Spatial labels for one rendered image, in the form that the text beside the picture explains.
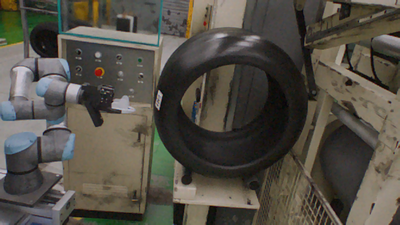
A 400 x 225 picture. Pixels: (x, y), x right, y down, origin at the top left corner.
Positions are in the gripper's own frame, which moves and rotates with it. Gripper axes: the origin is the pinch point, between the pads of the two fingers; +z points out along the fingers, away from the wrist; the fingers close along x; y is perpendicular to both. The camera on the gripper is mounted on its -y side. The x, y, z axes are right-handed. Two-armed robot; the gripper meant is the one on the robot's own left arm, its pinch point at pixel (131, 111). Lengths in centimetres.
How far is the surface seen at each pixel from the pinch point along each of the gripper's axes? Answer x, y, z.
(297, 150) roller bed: 18, -10, 83
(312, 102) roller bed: 18, 16, 80
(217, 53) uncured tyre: -12.3, 33.2, 25.0
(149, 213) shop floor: 72, -111, 21
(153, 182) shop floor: 110, -111, 20
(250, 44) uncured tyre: -11, 38, 35
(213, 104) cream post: 25.3, 1.8, 36.0
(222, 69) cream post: 25.3, 19.7, 35.4
